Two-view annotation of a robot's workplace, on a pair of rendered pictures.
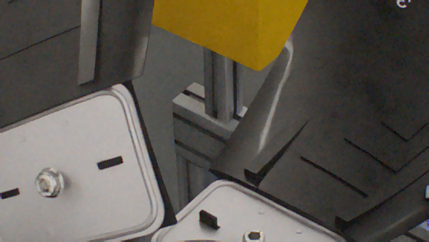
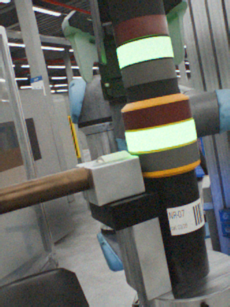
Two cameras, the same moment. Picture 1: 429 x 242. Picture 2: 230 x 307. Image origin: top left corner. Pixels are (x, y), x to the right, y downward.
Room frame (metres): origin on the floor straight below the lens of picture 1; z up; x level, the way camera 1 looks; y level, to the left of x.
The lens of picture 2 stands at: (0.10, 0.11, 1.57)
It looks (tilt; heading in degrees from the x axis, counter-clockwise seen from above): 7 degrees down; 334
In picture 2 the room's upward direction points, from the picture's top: 12 degrees counter-clockwise
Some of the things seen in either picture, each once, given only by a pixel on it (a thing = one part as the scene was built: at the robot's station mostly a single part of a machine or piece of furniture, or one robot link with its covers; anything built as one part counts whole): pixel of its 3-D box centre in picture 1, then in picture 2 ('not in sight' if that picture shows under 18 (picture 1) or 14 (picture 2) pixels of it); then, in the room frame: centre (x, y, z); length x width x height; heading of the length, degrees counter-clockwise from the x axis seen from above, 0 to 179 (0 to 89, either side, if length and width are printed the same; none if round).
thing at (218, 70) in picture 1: (223, 66); not in sight; (0.76, -0.01, 0.92); 0.03 x 0.03 x 0.12; 52
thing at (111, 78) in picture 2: not in sight; (126, 61); (0.48, -0.12, 1.63); 0.12 x 0.08 x 0.09; 152
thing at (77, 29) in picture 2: not in sight; (83, 51); (0.42, -0.03, 1.64); 0.09 x 0.03 x 0.06; 130
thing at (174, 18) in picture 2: not in sight; (172, 33); (0.37, -0.11, 1.64); 0.09 x 0.03 x 0.06; 173
